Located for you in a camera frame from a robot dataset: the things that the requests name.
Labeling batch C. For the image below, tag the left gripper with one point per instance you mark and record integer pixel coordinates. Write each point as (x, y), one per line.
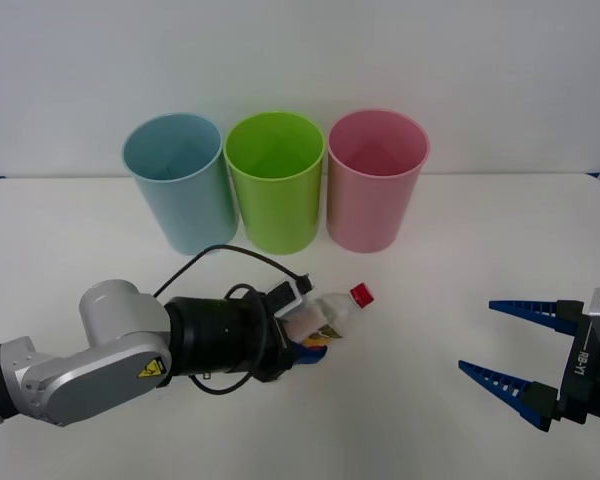
(280, 359)

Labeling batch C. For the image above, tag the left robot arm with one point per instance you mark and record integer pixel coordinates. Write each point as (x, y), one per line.
(105, 345)

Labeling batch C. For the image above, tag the green waste bin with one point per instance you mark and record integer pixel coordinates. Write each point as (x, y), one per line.
(277, 210)

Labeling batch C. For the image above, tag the pink waste bin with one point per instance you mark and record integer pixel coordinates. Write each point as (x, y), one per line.
(370, 205)

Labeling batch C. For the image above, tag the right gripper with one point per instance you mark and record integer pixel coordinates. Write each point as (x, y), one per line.
(597, 370)

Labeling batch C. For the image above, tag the pale blue waste bin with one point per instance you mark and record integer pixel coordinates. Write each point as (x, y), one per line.
(180, 200)

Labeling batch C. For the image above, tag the clear bottle with red cap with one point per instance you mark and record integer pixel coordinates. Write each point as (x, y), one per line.
(337, 311)

